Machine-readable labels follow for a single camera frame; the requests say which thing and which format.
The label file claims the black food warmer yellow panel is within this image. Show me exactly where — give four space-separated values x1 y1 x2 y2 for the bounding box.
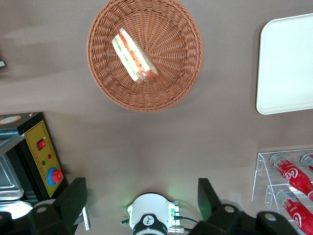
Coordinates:
0 112 91 231

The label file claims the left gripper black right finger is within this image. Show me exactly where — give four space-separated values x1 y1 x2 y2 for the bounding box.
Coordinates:
197 178 246 235

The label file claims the brown round wicker basket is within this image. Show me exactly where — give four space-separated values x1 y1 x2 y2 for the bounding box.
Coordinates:
86 0 204 113

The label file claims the triangle sandwich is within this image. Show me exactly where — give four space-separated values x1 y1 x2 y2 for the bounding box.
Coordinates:
112 27 159 85

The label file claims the cream plastic tray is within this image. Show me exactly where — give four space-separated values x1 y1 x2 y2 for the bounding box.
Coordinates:
256 13 313 115

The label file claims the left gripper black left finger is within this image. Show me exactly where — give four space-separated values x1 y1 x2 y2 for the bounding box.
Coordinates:
29 177 88 235

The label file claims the red cola bottle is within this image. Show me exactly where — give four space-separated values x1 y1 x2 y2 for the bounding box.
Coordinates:
276 188 313 235
269 153 313 202
300 153 313 172

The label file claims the clear acrylic bottle rack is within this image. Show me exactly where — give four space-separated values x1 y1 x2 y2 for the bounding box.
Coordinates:
251 148 313 230

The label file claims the steel warmer pan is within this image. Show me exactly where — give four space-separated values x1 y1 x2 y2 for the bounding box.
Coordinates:
0 200 34 220
0 153 24 201

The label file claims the red knob on blue base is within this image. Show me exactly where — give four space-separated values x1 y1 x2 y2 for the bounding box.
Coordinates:
47 167 64 186

